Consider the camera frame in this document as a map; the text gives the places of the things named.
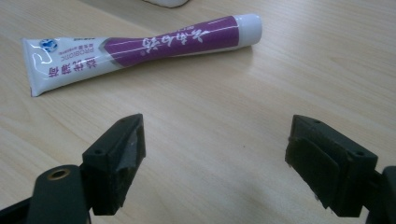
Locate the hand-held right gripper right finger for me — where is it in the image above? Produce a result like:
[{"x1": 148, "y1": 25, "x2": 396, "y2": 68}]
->
[{"x1": 284, "y1": 114, "x2": 379, "y2": 218}]

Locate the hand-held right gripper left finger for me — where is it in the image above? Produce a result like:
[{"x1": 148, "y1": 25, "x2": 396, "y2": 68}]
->
[{"x1": 81, "y1": 113, "x2": 147, "y2": 217}]

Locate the purple and white toothpaste tube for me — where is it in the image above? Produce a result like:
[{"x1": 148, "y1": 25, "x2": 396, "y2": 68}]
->
[{"x1": 21, "y1": 13, "x2": 263, "y2": 98}]

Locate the white tray with grey rim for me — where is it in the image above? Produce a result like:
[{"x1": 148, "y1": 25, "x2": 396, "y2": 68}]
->
[{"x1": 143, "y1": 0, "x2": 191, "y2": 9}]

